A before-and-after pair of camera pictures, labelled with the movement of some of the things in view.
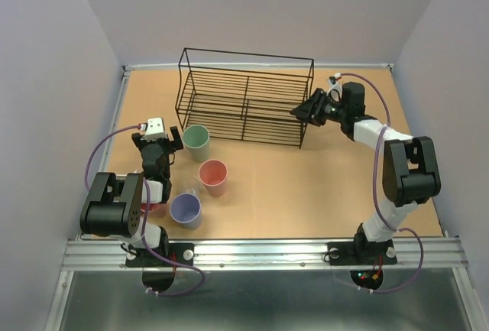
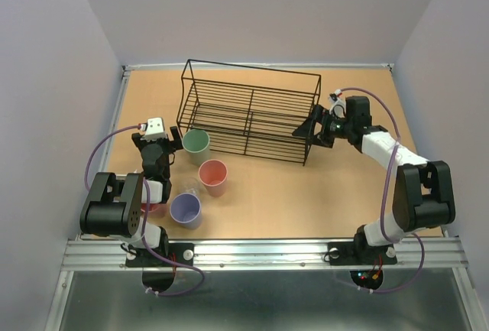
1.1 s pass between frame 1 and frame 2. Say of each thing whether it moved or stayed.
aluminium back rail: stayed
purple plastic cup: stayed
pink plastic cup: stayed
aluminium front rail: stayed
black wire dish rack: moved
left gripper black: stayed
